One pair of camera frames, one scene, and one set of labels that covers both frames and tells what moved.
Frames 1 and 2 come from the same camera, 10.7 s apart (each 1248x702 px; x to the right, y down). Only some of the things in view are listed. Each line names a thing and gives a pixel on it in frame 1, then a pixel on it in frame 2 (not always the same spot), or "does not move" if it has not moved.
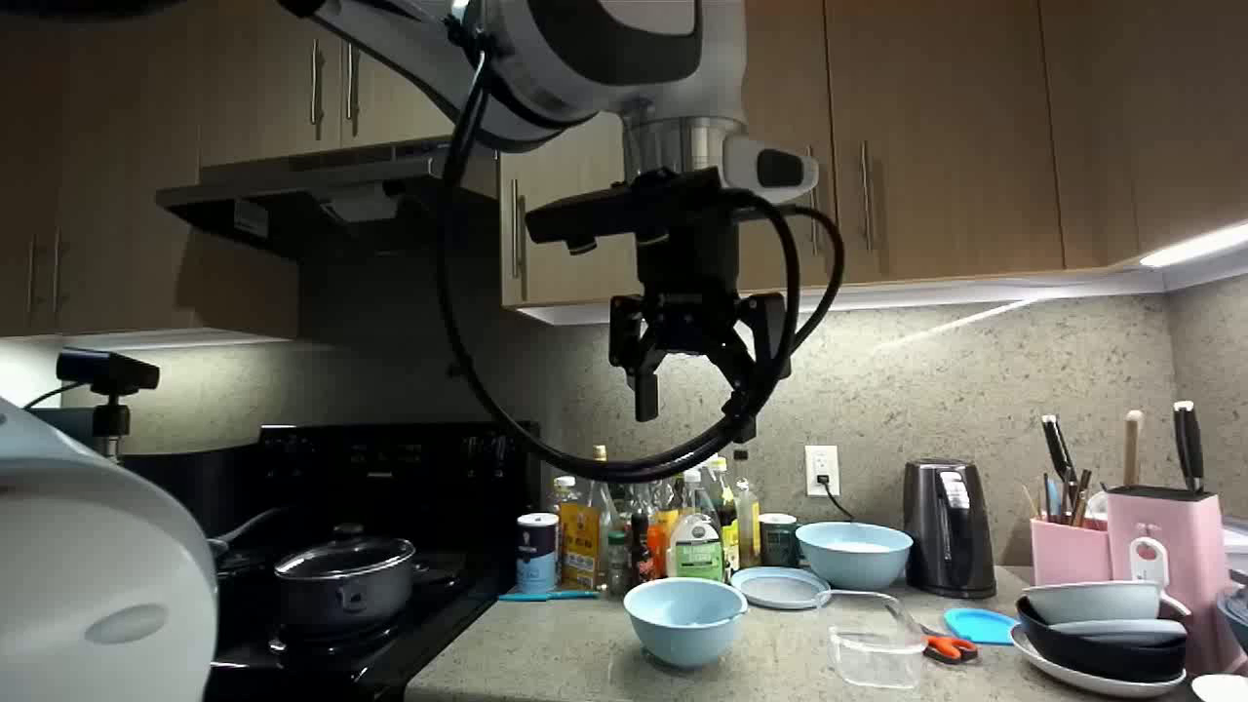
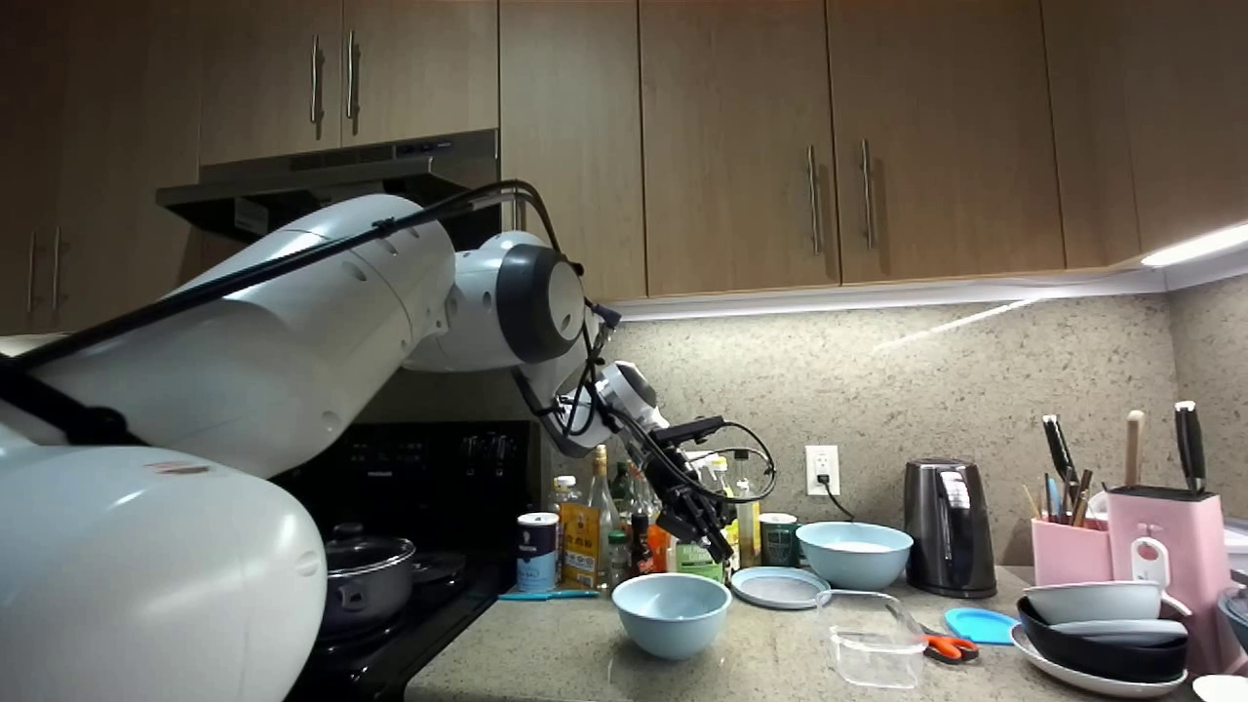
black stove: [454, 489] does not move
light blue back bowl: [851, 550] does not move
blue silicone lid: [981, 627] does not move
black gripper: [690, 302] to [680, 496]
